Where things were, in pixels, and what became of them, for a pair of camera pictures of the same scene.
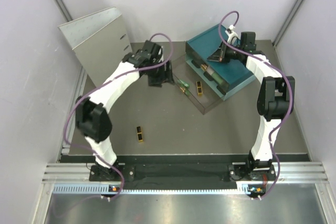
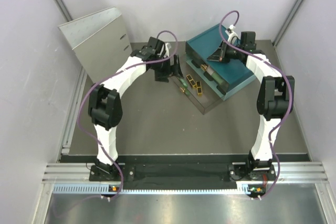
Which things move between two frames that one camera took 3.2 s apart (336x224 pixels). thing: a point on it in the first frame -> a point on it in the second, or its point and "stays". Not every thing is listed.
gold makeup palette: [199, 88] stays
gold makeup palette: [139, 134] -> [191, 81]
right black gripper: [221, 55] stays
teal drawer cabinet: [223, 77] stays
